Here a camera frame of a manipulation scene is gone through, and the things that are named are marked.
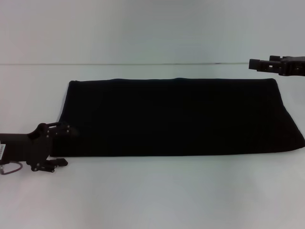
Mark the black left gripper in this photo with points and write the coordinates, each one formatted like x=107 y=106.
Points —
x=23 y=148

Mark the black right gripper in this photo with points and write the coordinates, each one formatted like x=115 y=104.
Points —
x=294 y=65

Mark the black shirt with FREE print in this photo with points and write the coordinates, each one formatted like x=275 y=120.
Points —
x=176 y=119

